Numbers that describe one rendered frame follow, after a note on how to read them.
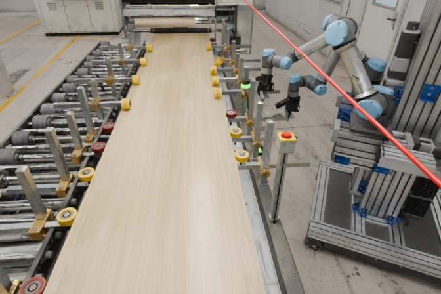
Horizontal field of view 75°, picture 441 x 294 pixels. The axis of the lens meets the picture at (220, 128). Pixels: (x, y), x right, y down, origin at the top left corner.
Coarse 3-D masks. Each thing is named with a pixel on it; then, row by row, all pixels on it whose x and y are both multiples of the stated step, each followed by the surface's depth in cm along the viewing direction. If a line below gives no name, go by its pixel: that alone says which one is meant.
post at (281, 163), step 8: (280, 160) 129; (280, 168) 131; (280, 176) 134; (280, 184) 135; (272, 192) 143; (280, 192) 139; (272, 200) 144; (280, 200) 142; (272, 208) 145; (272, 216) 148
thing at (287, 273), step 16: (224, 64) 352; (240, 112) 249; (240, 128) 228; (256, 160) 192; (256, 176) 180; (256, 192) 173; (272, 224) 148; (272, 240) 140; (272, 256) 139; (288, 256) 133; (288, 272) 126; (288, 288) 120
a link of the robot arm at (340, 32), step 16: (336, 32) 143; (352, 32) 144; (336, 48) 147; (352, 48) 145; (352, 64) 146; (352, 80) 149; (368, 80) 147; (368, 96) 146; (384, 96) 152; (368, 112) 148
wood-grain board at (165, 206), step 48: (192, 48) 340; (144, 96) 227; (192, 96) 229; (144, 144) 172; (192, 144) 173; (96, 192) 138; (144, 192) 138; (192, 192) 139; (240, 192) 139; (96, 240) 115; (144, 240) 116; (192, 240) 116; (240, 240) 116; (48, 288) 99; (96, 288) 99; (144, 288) 99; (192, 288) 100; (240, 288) 100
